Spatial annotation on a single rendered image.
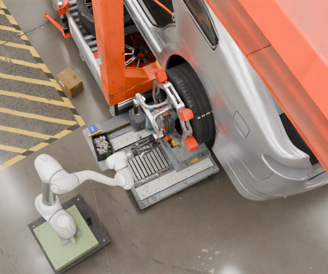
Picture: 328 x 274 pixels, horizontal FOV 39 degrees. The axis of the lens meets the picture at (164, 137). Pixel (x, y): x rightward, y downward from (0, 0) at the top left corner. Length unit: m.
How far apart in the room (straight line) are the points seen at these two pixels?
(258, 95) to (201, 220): 1.75
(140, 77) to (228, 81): 1.19
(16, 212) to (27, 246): 0.33
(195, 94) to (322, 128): 2.19
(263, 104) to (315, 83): 2.05
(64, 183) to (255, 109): 1.33
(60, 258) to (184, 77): 1.71
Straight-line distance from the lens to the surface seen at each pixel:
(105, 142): 3.93
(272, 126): 2.87
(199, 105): 3.47
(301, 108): 1.37
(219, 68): 3.05
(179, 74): 3.57
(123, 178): 3.49
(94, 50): 4.79
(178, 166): 4.31
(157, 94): 3.91
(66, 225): 3.63
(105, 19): 3.18
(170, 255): 4.21
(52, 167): 3.18
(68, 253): 3.85
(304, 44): 0.83
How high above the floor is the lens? 4.12
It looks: 64 degrees down
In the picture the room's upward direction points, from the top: 8 degrees clockwise
